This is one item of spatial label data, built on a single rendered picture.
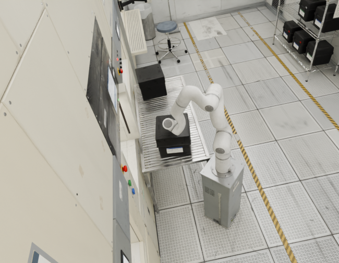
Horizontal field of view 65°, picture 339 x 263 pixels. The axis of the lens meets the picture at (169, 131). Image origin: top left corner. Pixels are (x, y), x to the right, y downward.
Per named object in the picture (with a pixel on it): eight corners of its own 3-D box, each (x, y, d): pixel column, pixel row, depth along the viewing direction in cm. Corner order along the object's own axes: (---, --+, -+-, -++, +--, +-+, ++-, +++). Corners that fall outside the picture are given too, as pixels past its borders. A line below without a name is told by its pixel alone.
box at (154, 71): (168, 95, 299) (164, 76, 281) (143, 101, 297) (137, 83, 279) (162, 81, 319) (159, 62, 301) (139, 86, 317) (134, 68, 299)
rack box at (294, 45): (289, 46, 438) (292, 31, 419) (306, 43, 438) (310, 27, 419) (298, 55, 416) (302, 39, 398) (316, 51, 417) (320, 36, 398)
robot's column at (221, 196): (241, 207, 276) (245, 163, 222) (228, 230, 262) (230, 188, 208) (217, 195, 290) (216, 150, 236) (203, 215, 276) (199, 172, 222)
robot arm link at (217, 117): (215, 148, 199) (219, 133, 209) (231, 149, 194) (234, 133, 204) (200, 96, 167) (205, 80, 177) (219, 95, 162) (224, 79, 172)
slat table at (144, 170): (212, 202, 285) (210, 157, 231) (157, 213, 284) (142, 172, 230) (188, 120, 376) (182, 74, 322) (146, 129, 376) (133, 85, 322)
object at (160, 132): (191, 144, 224) (190, 133, 215) (156, 147, 227) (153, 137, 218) (189, 120, 245) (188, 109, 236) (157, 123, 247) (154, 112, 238)
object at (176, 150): (160, 158, 238) (157, 145, 226) (160, 135, 258) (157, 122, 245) (191, 155, 236) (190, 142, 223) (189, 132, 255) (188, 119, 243)
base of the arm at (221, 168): (238, 165, 222) (239, 150, 209) (227, 181, 212) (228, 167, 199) (218, 155, 231) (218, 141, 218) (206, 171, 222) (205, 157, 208)
